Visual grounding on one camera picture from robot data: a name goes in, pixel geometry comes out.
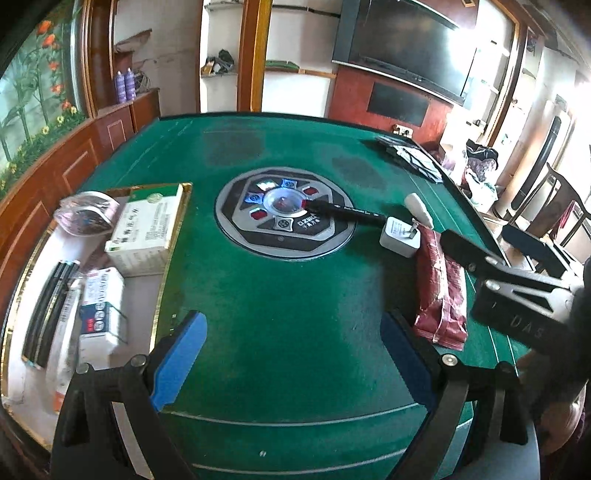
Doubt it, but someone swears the white usb charger plug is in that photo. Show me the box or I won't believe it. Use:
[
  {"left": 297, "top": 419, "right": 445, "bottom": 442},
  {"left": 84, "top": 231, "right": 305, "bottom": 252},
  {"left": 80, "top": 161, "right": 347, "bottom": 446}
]
[{"left": 380, "top": 217, "right": 422, "bottom": 258}]

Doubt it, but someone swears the black marker with red cap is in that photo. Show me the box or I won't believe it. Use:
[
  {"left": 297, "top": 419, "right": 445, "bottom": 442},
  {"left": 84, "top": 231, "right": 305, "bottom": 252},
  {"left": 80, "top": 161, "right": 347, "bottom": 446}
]
[{"left": 301, "top": 199, "right": 387, "bottom": 228}]

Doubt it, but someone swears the person's right hand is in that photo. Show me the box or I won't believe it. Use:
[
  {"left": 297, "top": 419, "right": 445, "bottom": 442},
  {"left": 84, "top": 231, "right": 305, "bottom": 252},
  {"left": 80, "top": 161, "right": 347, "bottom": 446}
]
[{"left": 516, "top": 351, "right": 590, "bottom": 456}]

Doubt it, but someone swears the red foil packet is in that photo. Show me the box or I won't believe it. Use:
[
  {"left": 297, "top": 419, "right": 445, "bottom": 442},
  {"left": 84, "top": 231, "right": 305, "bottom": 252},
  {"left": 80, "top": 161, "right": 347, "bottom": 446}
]
[{"left": 413, "top": 224, "right": 468, "bottom": 351}]

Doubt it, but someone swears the white oval plastic piece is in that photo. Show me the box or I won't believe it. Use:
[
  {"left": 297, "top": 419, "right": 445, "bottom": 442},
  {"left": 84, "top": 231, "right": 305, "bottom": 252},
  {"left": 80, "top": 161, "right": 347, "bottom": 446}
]
[{"left": 404, "top": 193, "right": 434, "bottom": 229}]

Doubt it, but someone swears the blue white medicine box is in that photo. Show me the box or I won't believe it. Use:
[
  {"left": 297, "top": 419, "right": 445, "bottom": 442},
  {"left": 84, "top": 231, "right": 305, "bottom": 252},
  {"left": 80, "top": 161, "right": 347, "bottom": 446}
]
[{"left": 78, "top": 267, "right": 127, "bottom": 356}]

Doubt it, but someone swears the dark wooden chair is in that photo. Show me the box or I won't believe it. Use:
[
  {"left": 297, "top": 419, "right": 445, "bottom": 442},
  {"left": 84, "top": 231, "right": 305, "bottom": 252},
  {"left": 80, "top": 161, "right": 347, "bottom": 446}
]
[{"left": 507, "top": 165, "right": 590, "bottom": 249}]

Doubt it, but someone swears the white tray with gold rim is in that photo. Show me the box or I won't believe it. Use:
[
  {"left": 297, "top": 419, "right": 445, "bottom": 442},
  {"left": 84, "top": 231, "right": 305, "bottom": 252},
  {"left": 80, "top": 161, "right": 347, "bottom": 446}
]
[{"left": 1, "top": 182, "right": 192, "bottom": 452}]

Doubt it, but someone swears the green white medicine box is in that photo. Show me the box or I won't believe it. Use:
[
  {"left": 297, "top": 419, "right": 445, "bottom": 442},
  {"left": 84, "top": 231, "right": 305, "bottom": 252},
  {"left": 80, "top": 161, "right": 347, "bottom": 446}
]
[{"left": 104, "top": 184, "right": 183, "bottom": 277}]

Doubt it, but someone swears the black marker beige end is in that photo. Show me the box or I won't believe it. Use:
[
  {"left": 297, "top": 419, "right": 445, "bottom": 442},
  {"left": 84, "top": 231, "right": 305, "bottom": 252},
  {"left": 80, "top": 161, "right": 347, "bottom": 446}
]
[{"left": 35, "top": 261, "right": 79, "bottom": 368}]

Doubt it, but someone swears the black marker teal end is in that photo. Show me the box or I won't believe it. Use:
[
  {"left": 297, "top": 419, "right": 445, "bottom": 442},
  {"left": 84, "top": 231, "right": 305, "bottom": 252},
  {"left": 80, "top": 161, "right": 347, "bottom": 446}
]
[{"left": 28, "top": 262, "right": 72, "bottom": 364}]

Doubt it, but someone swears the black marker orange end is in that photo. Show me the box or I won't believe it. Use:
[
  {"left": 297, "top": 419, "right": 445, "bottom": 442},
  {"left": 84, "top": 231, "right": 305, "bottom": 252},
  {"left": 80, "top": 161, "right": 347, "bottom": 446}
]
[{"left": 22, "top": 262, "right": 63, "bottom": 360}]

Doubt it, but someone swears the clear case with pattern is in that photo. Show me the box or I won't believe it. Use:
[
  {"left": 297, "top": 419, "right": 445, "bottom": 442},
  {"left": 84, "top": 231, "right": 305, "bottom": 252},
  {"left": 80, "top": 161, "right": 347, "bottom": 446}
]
[{"left": 53, "top": 191, "right": 120, "bottom": 237}]

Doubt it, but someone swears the mahjong table control panel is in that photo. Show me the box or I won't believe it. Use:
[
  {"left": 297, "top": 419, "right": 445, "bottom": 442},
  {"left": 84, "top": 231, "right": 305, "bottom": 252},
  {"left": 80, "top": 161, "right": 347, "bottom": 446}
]
[{"left": 214, "top": 167, "right": 356, "bottom": 261}]

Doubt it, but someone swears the black flat screen television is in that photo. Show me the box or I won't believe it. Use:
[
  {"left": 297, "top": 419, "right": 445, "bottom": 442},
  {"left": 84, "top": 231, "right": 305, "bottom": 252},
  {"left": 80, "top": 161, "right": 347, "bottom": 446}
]
[{"left": 332, "top": 1, "right": 475, "bottom": 105}]

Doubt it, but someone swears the left purple spray bottle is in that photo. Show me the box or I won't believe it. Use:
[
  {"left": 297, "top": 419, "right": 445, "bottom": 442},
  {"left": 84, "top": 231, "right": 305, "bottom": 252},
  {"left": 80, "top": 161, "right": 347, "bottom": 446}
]
[{"left": 114, "top": 71, "right": 126, "bottom": 104}]

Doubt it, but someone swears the purple spray bottle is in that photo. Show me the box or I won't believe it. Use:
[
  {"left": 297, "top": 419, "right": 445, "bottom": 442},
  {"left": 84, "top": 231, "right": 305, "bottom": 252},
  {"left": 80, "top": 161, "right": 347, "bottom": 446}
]
[
  {"left": 114, "top": 71, "right": 126, "bottom": 104},
  {"left": 124, "top": 68, "right": 136, "bottom": 101}
]

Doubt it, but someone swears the right purple spray bottle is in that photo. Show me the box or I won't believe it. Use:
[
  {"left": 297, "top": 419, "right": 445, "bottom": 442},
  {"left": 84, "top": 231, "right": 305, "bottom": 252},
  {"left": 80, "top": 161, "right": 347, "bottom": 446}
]
[{"left": 124, "top": 68, "right": 136, "bottom": 101}]

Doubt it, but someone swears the flower garden wall mural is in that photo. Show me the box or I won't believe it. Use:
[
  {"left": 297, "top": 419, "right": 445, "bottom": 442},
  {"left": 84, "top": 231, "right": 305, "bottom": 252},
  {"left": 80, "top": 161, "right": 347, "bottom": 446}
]
[{"left": 1, "top": 1, "right": 86, "bottom": 197}]

